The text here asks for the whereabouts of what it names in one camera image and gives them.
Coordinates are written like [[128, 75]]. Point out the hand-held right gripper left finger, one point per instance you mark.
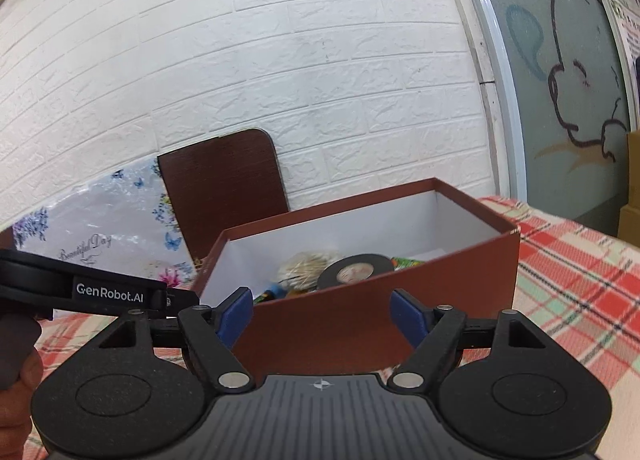
[[235, 312]]

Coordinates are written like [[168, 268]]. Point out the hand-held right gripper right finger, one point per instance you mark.
[[406, 312]]

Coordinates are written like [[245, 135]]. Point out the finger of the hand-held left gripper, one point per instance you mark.
[[182, 301]]

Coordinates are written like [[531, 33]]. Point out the green printed box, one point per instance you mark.
[[407, 263]]

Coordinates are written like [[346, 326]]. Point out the red-brown cardboard box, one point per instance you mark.
[[350, 320]]

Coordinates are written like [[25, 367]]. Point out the person's left hand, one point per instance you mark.
[[20, 420]]

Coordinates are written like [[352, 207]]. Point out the blue yellow small item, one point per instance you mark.
[[270, 294]]

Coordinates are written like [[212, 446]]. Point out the black tape roll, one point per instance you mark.
[[352, 272]]

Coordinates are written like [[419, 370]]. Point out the red plaid blanket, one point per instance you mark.
[[575, 290]]

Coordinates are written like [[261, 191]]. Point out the tan cardboard carton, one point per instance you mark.
[[631, 180]]

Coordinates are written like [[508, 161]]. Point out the frosted glass door cat drawing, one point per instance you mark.
[[565, 65]]

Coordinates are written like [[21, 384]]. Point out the white door frame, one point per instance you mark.
[[495, 65]]

